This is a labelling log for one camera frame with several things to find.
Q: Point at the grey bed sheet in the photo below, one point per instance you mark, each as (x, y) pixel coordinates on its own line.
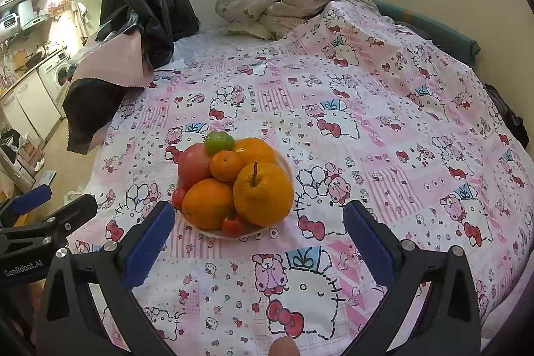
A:
(208, 43)

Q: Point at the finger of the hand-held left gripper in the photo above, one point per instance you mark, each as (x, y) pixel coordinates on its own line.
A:
(29, 198)
(75, 211)

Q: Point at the white floor cabinet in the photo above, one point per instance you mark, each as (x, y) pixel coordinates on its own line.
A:
(29, 105)

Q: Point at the white washing machine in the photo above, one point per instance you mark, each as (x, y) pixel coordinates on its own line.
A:
(56, 74)

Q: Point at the blue box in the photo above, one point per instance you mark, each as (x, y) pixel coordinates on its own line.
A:
(46, 176)

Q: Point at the smooth medium orange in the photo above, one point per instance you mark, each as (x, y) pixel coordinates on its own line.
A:
(206, 203)

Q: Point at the white round plate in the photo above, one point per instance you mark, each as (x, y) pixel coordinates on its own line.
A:
(288, 169)

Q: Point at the small mandarin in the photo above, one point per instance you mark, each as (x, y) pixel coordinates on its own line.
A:
(225, 167)

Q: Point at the round orange with pale scar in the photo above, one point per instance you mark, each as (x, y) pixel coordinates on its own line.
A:
(258, 151)

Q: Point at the person's right hand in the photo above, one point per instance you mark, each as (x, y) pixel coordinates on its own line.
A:
(283, 347)

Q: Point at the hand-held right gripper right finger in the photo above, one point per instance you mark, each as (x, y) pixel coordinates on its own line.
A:
(369, 239)

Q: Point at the large orange with stem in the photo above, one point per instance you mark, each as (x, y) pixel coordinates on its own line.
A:
(263, 193)

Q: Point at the teal mattress pad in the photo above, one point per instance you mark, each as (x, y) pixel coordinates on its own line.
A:
(450, 37)

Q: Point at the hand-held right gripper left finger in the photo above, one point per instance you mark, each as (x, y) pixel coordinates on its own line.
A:
(150, 243)

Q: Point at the crumpled beige printed blanket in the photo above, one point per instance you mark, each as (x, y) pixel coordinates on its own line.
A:
(292, 1)

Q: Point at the red cherry tomato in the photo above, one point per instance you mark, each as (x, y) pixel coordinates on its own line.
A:
(178, 197)
(232, 226)

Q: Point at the red apple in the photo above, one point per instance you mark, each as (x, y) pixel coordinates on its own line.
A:
(192, 166)

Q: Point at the dark cloth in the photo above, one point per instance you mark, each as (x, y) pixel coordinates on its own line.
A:
(509, 118)

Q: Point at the pink cartoon printed bedsheet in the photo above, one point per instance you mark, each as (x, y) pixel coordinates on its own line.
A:
(375, 110)

